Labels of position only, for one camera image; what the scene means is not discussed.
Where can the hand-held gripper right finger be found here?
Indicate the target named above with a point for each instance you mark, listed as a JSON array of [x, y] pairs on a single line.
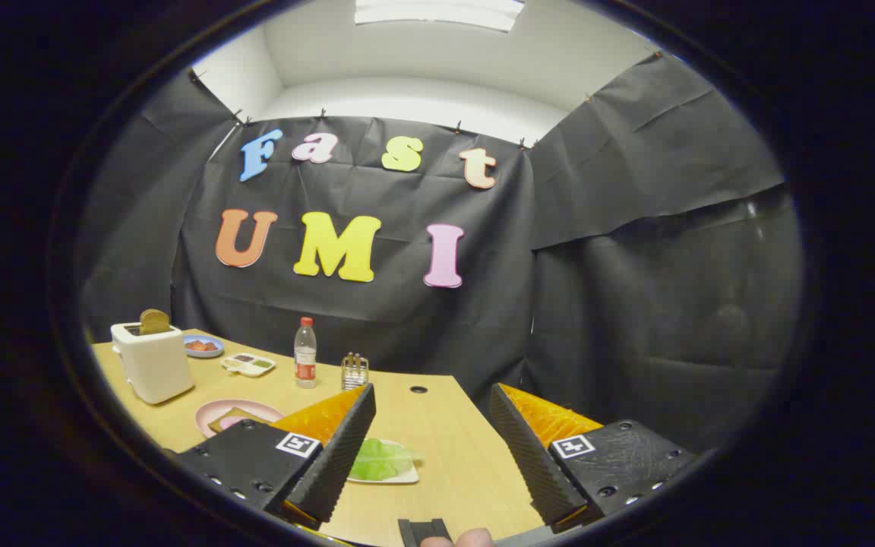
[[529, 463]]

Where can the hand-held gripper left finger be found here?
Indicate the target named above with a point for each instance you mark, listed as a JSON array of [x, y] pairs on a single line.
[[339, 463]]

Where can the green lettuce leaf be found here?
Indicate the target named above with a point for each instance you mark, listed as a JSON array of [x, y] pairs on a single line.
[[380, 460]]

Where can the brown toast slice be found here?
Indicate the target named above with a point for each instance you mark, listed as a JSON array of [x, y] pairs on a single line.
[[154, 322]]

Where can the white rectangular plate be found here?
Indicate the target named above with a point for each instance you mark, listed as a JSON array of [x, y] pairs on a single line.
[[399, 479]]

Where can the bread slice with dark crust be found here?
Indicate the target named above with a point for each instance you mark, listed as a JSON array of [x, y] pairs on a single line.
[[249, 416]]

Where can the clear bottle with red cap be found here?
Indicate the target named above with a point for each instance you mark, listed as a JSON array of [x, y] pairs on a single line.
[[305, 357]]

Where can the pink ham slice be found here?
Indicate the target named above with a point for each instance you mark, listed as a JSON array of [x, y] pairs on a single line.
[[232, 421]]

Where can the white divided seasoning tray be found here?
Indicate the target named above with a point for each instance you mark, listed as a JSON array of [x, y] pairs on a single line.
[[247, 365]]

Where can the pink plate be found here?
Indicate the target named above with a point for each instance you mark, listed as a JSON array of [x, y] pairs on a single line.
[[210, 412]]

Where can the black backdrop cloth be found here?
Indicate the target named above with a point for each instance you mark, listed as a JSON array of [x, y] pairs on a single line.
[[377, 319]]

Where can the blue plate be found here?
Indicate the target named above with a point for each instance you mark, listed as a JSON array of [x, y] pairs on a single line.
[[212, 353]]

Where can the red tomato slice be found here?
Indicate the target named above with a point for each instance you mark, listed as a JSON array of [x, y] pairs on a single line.
[[202, 346]]

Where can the white toaster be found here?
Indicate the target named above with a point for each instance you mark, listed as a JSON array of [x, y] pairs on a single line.
[[153, 368]]

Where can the ceiling light panel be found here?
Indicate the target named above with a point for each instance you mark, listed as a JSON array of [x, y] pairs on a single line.
[[437, 14]]

